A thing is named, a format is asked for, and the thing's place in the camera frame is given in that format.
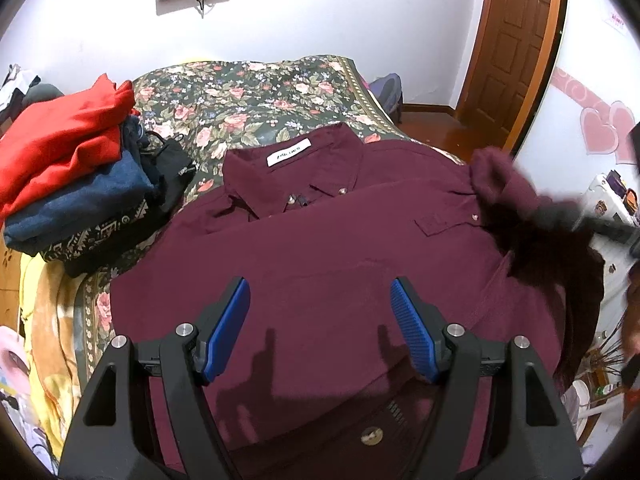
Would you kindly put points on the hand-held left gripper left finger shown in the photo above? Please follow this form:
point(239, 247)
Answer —
point(227, 332)

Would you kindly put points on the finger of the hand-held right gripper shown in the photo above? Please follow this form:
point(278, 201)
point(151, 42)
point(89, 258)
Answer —
point(565, 215)

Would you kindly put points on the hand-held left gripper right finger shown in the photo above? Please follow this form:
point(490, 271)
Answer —
point(412, 332)

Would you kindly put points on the maroon button shirt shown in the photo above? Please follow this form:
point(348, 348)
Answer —
point(325, 240)

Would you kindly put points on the person's right forearm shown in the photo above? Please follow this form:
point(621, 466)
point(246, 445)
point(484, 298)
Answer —
point(631, 315)

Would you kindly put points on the pile of white clothes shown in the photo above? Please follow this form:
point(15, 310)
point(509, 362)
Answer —
point(15, 82)

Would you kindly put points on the black beige patterned garment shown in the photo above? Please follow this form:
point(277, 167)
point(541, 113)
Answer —
point(105, 237)

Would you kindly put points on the brown wooden door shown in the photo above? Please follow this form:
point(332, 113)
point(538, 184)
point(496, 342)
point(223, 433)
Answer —
point(515, 50)

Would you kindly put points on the yellow blanket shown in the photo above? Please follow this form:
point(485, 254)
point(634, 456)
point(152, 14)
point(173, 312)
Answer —
point(47, 340)

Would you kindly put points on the blue folded garment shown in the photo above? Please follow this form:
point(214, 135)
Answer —
point(85, 205)

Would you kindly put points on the purple bag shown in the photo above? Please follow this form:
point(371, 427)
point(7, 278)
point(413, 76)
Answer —
point(387, 95)

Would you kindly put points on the floral bedspread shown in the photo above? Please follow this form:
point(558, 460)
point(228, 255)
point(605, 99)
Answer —
point(240, 100)

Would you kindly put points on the red folded garment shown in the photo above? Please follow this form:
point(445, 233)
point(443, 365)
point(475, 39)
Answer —
point(60, 145)

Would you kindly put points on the grey pillow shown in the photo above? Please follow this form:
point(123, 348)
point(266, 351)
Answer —
point(45, 92)

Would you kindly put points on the pink heart wall sticker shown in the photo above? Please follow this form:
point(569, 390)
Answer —
point(605, 127)

